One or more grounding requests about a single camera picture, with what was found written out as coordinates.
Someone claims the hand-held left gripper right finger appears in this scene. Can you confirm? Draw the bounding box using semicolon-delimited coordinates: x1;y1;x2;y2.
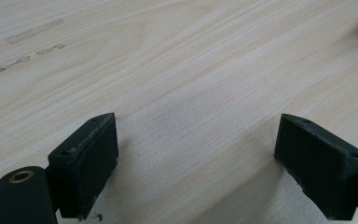
273;113;358;221

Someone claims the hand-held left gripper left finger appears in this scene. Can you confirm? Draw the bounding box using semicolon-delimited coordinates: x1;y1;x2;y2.
47;112;119;221

